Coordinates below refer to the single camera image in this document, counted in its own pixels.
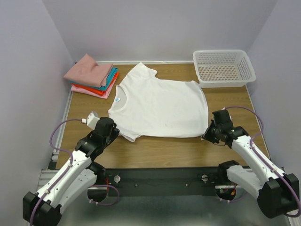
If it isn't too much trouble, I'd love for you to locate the white t shirt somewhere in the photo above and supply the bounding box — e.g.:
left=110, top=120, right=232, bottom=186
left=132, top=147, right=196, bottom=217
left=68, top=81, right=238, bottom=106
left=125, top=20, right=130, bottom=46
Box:
left=108, top=63, right=209, bottom=142

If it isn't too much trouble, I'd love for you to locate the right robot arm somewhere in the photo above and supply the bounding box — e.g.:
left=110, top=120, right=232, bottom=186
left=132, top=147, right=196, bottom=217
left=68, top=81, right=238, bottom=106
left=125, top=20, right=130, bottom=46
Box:
left=202, top=108, right=301, bottom=218

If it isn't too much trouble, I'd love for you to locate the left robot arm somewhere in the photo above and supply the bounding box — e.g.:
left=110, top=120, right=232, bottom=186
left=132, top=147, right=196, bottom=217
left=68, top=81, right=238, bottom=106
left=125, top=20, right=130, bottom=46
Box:
left=23, top=113, right=119, bottom=226

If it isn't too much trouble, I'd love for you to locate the orange folded shirt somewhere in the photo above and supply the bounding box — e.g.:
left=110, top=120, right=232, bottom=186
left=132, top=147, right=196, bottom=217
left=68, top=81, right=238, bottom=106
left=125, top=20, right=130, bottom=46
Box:
left=73, top=72, right=119, bottom=96

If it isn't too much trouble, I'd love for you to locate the light pink folded shirt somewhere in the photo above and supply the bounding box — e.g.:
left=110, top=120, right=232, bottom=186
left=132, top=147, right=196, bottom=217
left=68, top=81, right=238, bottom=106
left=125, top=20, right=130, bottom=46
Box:
left=71, top=81, right=115, bottom=99

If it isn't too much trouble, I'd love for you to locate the white plastic basket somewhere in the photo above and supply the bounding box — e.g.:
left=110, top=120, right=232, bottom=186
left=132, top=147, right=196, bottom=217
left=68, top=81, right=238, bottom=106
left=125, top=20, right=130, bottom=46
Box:
left=193, top=49, right=256, bottom=88

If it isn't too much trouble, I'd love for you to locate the teal folded shirt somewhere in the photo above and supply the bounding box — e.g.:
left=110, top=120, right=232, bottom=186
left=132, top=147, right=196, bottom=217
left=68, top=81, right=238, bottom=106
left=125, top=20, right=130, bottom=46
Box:
left=69, top=67, right=118, bottom=90

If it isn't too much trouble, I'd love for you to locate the dusty pink folded shirt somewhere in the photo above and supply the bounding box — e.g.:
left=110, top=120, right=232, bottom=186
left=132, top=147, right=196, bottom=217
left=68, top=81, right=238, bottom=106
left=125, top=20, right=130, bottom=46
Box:
left=64, top=54, right=113, bottom=88

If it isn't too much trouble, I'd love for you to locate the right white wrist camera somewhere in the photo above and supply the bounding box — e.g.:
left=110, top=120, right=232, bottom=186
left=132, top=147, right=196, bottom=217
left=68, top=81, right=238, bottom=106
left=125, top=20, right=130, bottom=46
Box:
left=221, top=107, right=232, bottom=120

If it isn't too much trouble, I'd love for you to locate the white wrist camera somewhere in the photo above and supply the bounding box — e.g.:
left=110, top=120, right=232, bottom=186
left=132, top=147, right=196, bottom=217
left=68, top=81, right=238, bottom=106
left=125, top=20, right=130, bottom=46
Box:
left=80, top=111, right=100, bottom=130
left=221, top=107, right=232, bottom=120

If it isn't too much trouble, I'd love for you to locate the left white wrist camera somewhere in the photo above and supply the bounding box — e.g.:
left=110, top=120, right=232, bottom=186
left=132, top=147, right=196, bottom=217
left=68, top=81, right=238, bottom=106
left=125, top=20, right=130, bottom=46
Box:
left=80, top=111, right=100, bottom=130

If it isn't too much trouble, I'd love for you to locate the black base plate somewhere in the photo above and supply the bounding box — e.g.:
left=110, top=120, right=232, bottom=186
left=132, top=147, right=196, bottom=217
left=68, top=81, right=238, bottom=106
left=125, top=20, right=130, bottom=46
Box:
left=87, top=167, right=245, bottom=203

